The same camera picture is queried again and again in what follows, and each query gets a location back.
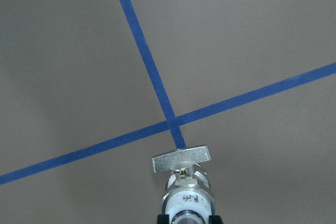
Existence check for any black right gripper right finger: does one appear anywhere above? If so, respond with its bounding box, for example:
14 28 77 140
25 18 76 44
208 215 223 224

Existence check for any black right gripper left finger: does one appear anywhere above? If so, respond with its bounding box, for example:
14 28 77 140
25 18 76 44
156 214 170 224

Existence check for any chrome tee pipe fitting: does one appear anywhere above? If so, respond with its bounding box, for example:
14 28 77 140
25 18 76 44
171 210 205 224

